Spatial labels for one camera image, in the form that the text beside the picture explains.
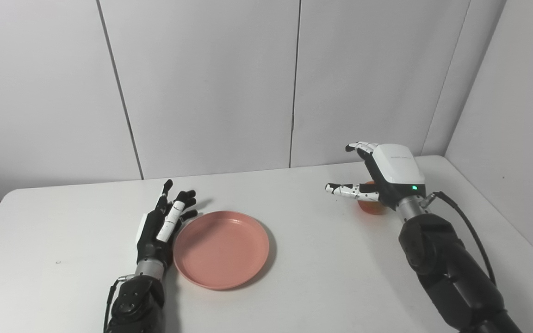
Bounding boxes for black and white right hand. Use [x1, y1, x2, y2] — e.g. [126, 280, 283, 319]
[325, 141, 427, 211]

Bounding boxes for black and white left hand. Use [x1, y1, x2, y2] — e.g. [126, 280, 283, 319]
[136, 179, 199, 270]

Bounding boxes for red-yellow pomegranate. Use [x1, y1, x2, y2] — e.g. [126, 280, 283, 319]
[358, 181, 388, 216]

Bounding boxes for pink round plate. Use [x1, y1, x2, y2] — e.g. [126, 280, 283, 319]
[173, 210, 271, 291]

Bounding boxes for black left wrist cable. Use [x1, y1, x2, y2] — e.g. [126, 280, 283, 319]
[103, 275, 136, 333]

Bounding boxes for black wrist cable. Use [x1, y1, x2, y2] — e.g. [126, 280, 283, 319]
[103, 275, 136, 333]
[421, 191, 498, 287]

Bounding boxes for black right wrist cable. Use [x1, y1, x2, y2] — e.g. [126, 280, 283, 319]
[421, 191, 498, 287]

